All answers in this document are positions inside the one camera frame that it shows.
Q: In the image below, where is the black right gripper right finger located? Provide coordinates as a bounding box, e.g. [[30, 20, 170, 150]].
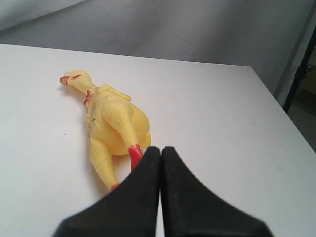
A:
[[160, 147, 273, 237]]

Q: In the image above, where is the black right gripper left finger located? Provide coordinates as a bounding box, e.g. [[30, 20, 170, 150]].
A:
[[54, 147, 160, 237]]

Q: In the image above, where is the yellow rubber chicken toy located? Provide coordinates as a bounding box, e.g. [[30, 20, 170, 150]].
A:
[[60, 70, 151, 191]]

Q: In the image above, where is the grey backdrop cloth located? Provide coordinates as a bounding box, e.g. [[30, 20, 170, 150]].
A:
[[0, 0, 316, 72]]

